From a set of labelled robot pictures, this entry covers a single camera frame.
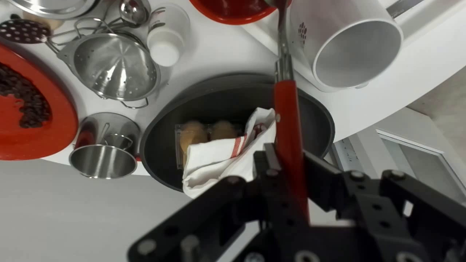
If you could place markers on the coffee beans on plate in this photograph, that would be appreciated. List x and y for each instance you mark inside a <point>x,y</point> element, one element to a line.
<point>30,107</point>

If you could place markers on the white cloth red stripe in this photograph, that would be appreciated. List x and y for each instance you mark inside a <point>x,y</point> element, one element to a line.
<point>213,155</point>

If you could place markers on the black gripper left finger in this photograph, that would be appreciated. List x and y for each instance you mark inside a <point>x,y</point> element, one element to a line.
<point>234,205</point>

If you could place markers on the black pan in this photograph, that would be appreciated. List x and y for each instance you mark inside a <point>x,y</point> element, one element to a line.
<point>209,97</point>

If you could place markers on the white mug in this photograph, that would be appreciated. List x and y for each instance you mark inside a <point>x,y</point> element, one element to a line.
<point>350,30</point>

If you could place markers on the small metal ladle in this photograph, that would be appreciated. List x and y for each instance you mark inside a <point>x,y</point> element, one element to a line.
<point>133,10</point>

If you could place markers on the small metal cup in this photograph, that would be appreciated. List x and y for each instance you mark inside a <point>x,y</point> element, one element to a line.
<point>103,161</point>

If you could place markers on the orange mug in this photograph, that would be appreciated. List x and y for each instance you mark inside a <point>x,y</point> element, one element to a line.
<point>228,13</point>

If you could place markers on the tan bread piece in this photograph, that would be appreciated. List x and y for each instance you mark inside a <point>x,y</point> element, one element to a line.
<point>223,129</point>
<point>193,133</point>

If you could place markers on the metal pot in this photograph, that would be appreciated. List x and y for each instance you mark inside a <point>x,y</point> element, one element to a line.
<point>49,8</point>

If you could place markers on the red plate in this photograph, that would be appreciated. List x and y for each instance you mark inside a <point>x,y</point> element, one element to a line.
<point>30,141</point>

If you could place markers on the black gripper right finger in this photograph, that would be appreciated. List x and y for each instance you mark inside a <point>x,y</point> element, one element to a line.
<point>388,209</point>

